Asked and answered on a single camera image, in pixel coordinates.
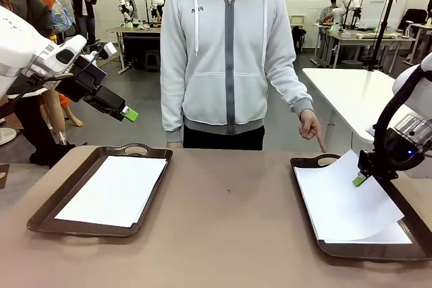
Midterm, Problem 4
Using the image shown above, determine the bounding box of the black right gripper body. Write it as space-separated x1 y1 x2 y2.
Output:
357 128 425 181

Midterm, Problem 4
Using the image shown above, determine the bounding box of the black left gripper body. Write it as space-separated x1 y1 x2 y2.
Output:
55 54 127 122

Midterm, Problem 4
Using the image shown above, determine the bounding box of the single white A4 sheet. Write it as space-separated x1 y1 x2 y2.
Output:
294 148 405 242

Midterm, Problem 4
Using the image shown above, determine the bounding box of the white A4 paper stack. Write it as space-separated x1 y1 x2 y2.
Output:
293 165 414 245
54 155 169 229

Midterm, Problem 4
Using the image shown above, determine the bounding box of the grey-sleeved left forearm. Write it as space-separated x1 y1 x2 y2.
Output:
266 55 314 121

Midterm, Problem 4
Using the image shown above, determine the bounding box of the grey-sleeved right forearm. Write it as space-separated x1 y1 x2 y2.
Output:
160 58 186 144

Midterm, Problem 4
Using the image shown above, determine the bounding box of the person's left hand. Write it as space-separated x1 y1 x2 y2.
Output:
298 109 328 154

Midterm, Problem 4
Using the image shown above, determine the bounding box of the black stool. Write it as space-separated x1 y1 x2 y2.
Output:
145 49 161 73

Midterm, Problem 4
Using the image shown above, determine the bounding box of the bystander in dark jacket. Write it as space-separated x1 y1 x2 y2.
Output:
0 0 84 169

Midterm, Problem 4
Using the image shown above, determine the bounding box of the grey workbench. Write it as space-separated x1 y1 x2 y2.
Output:
106 26 163 75

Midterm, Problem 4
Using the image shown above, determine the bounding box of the white table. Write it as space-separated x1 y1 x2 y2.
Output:
302 67 406 144

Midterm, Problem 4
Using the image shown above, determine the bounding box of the man in black jacket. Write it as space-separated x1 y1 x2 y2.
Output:
67 0 98 46

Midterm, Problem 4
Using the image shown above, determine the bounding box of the brown plastic serving tray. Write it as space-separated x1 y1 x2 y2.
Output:
26 142 173 238
290 153 432 262

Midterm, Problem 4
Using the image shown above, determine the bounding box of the person in grey hoodie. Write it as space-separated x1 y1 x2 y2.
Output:
160 0 314 151

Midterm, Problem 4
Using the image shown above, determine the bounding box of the long grey desk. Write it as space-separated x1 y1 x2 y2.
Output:
313 23 416 69

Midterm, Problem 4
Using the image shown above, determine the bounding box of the black tripod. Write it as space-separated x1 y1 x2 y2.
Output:
367 0 402 71

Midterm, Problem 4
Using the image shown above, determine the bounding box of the black office chair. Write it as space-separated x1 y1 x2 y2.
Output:
397 8 428 32

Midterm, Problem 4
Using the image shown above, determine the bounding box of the seated person in plaid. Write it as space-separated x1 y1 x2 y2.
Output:
317 0 339 26

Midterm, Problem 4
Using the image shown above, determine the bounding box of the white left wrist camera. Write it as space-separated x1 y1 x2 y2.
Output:
97 41 118 61

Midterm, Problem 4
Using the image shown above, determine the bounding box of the black cable bundle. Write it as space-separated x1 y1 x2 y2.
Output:
372 63 425 154

